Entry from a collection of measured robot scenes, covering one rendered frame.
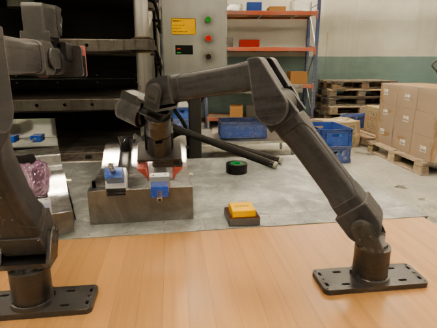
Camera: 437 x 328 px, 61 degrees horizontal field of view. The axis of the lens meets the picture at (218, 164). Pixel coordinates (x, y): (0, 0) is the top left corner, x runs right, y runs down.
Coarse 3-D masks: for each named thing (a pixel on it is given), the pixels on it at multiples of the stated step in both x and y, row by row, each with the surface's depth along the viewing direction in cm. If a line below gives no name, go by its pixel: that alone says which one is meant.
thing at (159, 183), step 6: (150, 174) 95; (156, 174) 95; (162, 174) 95; (168, 174) 95; (150, 180) 93; (156, 180) 93; (162, 180) 94; (168, 180) 94; (150, 186) 94; (156, 186) 90; (162, 186) 90; (168, 186) 94; (156, 192) 90; (162, 192) 90
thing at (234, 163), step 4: (236, 160) 141; (228, 164) 135; (232, 164) 135; (236, 164) 135; (240, 164) 135; (244, 164) 135; (228, 168) 135; (232, 168) 134; (236, 168) 134; (240, 168) 134; (244, 168) 134; (228, 172) 135; (232, 172) 134; (236, 172) 134; (240, 172) 134; (244, 172) 135
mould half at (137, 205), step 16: (112, 144) 121; (112, 160) 115; (128, 176) 104; (144, 176) 103; (176, 176) 103; (96, 192) 91; (128, 192) 92; (144, 192) 93; (176, 192) 94; (96, 208) 92; (112, 208) 93; (128, 208) 93; (144, 208) 94; (160, 208) 95; (176, 208) 95; (192, 208) 96; (96, 224) 93
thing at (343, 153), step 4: (332, 148) 442; (336, 148) 443; (340, 148) 445; (344, 148) 445; (348, 148) 446; (336, 152) 486; (340, 152) 445; (344, 152) 447; (348, 152) 448; (336, 156) 447; (340, 156) 448; (344, 156) 449; (348, 156) 449; (340, 160) 449; (344, 160) 450; (348, 160) 450
